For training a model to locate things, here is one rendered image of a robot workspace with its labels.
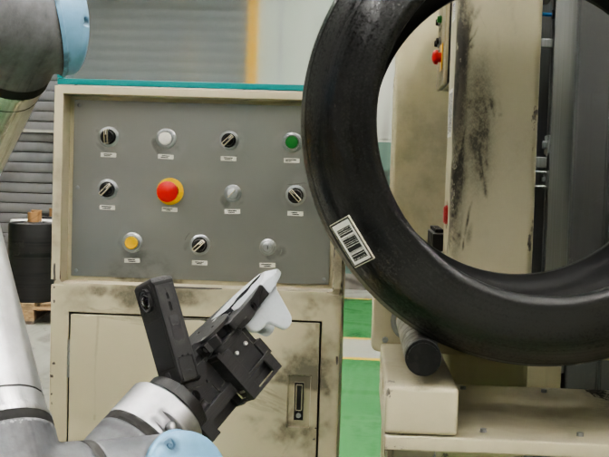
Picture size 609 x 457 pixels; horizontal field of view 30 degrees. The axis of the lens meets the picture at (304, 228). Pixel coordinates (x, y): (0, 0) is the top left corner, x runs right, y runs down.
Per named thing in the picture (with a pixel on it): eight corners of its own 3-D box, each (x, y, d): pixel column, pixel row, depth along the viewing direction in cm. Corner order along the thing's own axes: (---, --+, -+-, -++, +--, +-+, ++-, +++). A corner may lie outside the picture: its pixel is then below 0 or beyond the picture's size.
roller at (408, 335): (430, 314, 173) (417, 340, 173) (403, 301, 173) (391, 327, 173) (448, 350, 138) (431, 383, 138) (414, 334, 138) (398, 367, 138)
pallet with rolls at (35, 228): (3, 302, 899) (5, 205, 895) (105, 305, 902) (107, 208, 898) (-37, 322, 779) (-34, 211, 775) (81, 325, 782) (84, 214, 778)
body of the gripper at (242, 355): (249, 374, 127) (185, 451, 120) (199, 316, 125) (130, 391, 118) (287, 361, 121) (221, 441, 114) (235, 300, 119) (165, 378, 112)
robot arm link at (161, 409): (93, 416, 116) (135, 402, 108) (123, 384, 119) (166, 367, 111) (150, 480, 117) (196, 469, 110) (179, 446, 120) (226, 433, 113)
